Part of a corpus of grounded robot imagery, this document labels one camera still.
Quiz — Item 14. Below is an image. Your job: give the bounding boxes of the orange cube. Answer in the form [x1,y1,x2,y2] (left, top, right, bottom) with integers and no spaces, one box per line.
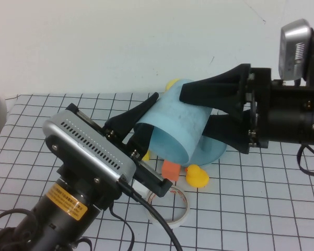
[161,159,181,181]

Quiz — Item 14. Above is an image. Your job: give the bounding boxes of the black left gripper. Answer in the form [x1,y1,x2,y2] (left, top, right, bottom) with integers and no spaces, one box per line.
[56,92,173,211]

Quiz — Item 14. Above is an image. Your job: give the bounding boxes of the black left camera cable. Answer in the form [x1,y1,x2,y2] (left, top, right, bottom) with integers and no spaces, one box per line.
[117,179,185,251]

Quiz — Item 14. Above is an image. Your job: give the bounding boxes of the white tape roll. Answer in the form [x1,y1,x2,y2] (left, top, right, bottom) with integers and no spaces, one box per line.
[146,187,192,230]

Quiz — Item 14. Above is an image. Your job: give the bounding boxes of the blue cup stand with posts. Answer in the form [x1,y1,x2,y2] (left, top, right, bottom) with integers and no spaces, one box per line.
[193,135,228,167]

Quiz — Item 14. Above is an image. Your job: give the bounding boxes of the yellow plastic cup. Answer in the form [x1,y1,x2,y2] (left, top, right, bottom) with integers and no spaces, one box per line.
[165,78,181,92]

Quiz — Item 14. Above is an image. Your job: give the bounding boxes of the yellow rubber duck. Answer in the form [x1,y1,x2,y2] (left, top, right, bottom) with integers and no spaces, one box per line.
[185,164,210,188]

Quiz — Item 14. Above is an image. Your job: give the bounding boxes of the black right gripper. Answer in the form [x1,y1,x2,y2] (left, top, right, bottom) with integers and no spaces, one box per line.
[179,63,274,155]

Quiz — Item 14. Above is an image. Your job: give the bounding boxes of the light blue plastic cup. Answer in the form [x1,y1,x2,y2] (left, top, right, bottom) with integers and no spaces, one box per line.
[134,77,214,166]

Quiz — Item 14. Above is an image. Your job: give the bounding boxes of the white checkered tablecloth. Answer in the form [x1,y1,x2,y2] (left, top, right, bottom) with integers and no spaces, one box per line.
[0,90,314,251]

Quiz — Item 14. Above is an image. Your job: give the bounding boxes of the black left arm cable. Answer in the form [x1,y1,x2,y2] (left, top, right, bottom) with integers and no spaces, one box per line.
[0,203,136,251]

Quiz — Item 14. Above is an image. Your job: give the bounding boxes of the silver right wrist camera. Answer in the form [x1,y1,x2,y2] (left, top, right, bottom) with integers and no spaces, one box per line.
[278,18,314,81]

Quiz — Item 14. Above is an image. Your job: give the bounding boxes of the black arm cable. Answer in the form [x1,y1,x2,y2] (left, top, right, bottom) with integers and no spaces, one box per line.
[296,143,314,178]
[0,203,136,251]

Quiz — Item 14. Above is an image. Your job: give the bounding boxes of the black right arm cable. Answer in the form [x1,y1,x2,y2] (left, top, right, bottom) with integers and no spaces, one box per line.
[296,143,314,178]

